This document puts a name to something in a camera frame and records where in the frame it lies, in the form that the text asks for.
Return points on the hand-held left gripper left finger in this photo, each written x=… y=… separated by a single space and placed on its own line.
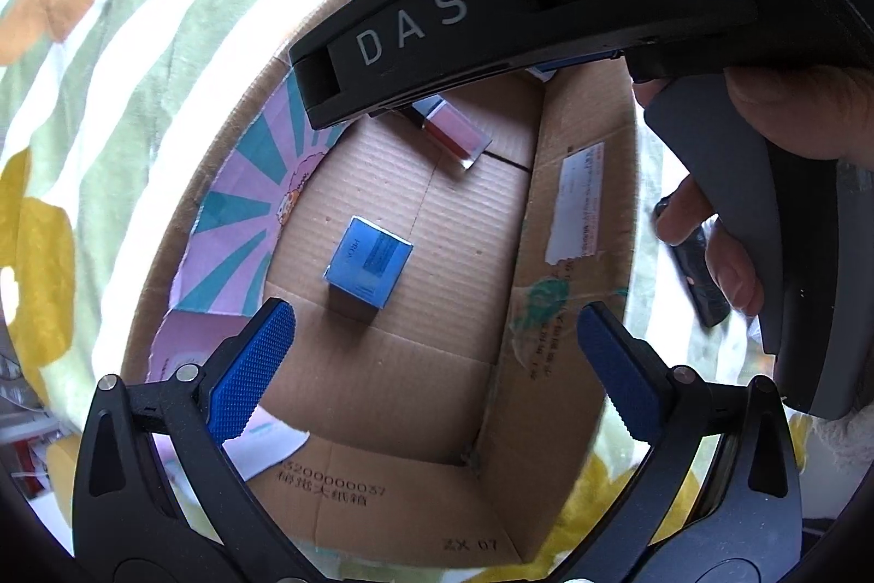
x=249 y=378

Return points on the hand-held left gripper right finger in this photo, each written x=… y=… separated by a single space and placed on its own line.
x=614 y=371

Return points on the black garbage bag roll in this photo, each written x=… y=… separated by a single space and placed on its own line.
x=696 y=282

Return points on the cardboard box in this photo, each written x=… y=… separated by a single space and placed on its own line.
x=410 y=364

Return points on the red and white box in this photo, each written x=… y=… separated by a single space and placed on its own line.
x=450 y=131

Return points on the person's right hand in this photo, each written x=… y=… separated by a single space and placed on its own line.
x=806 y=112

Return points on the blue packet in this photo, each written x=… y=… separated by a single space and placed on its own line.
x=546 y=71

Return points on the small blue box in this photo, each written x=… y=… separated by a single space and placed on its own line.
x=369 y=262

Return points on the white fluffy cloth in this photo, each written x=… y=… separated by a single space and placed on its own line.
x=843 y=439

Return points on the floral striped blanket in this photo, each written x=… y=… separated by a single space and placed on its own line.
x=136 y=77

